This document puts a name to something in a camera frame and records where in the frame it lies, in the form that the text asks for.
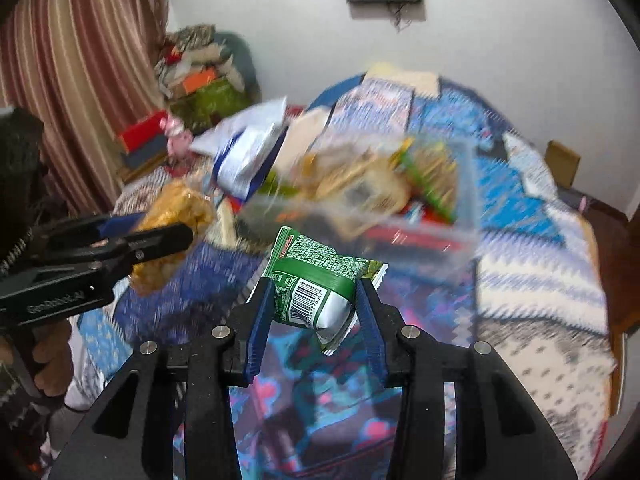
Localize orange fried cracker snack bag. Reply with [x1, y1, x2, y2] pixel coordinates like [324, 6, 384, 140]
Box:
[130, 179, 216, 296]

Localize green small snack packet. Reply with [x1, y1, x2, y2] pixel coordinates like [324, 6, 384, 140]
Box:
[262, 226, 388, 356]

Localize clear plastic storage bin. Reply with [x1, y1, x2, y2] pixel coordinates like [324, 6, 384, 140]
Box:
[239, 131, 480, 284]

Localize blue white red snack bag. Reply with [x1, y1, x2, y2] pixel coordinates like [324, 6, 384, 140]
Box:
[213, 125, 285, 202]

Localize green edged pastry bag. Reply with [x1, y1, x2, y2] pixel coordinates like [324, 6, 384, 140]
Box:
[395, 138, 458, 224]

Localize red instant noodle snack bag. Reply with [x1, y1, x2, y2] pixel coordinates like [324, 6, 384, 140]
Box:
[363, 200, 478, 252]

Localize sandwich biscuit pack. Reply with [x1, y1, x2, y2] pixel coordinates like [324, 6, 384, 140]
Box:
[312, 156, 411, 216]

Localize left hand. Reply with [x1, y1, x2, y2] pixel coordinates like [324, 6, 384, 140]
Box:
[32, 320, 74, 398]

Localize grey box under red box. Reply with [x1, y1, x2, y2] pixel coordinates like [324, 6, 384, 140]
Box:
[122, 134, 166, 170]

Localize pink rabbit toy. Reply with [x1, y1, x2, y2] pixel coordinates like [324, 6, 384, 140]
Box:
[160, 114, 193, 160]

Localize patchwork bed quilt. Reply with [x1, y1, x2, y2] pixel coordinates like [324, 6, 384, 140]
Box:
[78, 79, 614, 479]

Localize white pillow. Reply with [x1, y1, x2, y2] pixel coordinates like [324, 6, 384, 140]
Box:
[189, 96, 288, 157]

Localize green box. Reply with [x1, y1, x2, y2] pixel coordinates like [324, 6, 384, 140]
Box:
[169, 78, 253, 134]

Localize striped red curtain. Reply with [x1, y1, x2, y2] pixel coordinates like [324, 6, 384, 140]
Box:
[1, 0, 168, 212]

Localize orange box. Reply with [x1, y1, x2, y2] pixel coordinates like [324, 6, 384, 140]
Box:
[170, 67, 218, 99]

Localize pile of clothes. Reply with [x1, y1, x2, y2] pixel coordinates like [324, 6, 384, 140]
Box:
[154, 24, 228, 100]

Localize cardboard box on floor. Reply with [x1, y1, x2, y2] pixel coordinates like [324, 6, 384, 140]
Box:
[544, 140, 582, 188]

